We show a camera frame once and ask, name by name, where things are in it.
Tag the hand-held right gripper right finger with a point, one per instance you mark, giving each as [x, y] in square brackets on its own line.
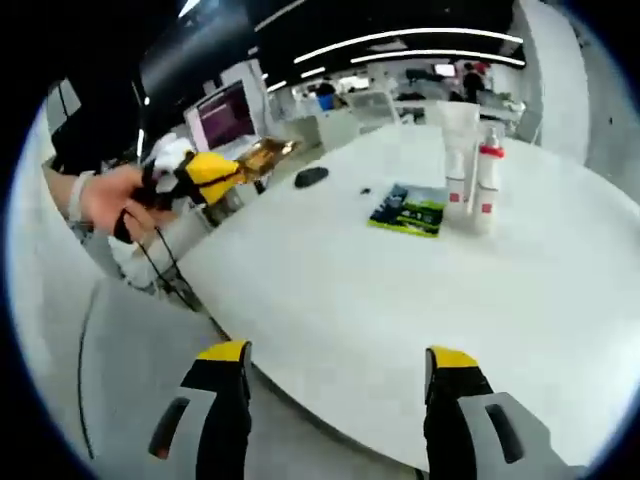
[450, 400]

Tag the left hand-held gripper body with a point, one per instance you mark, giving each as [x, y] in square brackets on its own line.
[167, 165]

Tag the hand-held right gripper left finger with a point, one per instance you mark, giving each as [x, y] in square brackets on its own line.
[220, 400]

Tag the gold snack wrapper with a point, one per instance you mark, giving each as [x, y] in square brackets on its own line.
[267, 157]

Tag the green snack packet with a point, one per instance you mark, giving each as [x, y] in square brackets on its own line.
[410, 212]

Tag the white red-collared skincare bottle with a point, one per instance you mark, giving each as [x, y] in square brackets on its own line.
[492, 167]

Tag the white skincare tube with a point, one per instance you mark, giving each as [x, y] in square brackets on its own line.
[459, 130]

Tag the person's left hand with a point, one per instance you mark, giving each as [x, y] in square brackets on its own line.
[105, 200]

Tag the purple-screen computer monitor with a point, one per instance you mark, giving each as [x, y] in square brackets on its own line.
[225, 115]

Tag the white wristwatch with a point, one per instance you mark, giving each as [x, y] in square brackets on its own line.
[79, 197]

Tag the black computer mouse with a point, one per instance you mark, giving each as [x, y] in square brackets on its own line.
[311, 177]

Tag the white glass cabinet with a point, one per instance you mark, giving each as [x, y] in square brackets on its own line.
[372, 110]

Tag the white ceiling light strip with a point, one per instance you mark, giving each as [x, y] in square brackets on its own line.
[400, 36]
[440, 54]

